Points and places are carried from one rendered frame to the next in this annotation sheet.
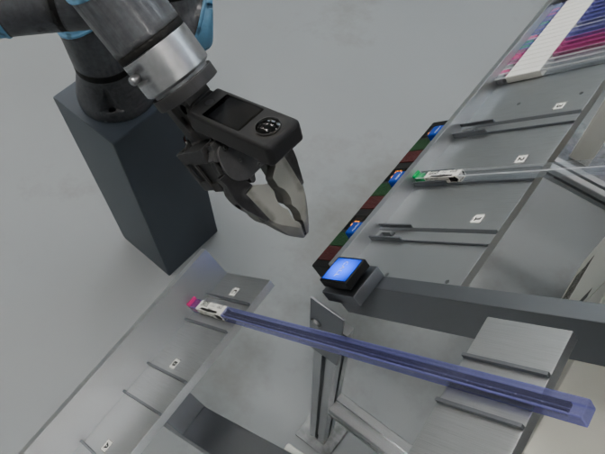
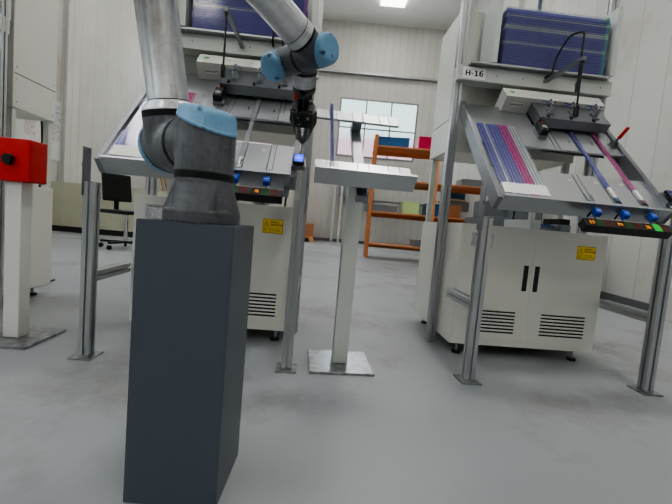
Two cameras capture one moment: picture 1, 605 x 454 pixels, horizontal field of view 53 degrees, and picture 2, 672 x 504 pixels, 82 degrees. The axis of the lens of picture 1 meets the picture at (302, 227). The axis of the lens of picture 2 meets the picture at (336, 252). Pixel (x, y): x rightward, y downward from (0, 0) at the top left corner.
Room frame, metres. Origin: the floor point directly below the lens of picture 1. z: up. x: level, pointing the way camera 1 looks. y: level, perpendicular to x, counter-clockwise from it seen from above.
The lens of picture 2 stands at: (1.14, 1.14, 0.58)
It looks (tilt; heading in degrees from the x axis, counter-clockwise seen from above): 4 degrees down; 229
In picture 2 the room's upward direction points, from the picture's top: 5 degrees clockwise
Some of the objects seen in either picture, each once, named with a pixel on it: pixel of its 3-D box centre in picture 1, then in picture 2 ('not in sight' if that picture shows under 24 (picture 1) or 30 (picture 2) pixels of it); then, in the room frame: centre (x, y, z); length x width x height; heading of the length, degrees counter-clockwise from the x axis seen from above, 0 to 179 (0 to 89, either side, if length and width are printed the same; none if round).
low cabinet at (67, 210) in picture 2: not in sight; (143, 212); (-0.95, -6.96, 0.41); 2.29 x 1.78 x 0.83; 139
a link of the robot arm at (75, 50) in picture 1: (97, 23); (204, 140); (0.83, 0.35, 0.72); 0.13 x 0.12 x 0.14; 98
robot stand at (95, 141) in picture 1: (148, 175); (193, 352); (0.83, 0.36, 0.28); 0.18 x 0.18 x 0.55; 49
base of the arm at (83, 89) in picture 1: (111, 74); (203, 198); (0.83, 0.36, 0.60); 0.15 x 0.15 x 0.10
